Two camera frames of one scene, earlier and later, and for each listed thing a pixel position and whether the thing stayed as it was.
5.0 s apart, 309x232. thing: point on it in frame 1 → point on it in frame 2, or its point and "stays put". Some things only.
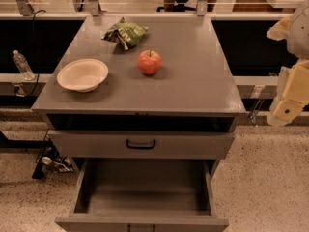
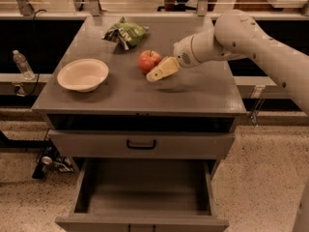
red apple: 149,62 stays put
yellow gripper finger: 293,94 → 187,54
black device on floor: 50,159 stays put
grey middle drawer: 137,144 stays put
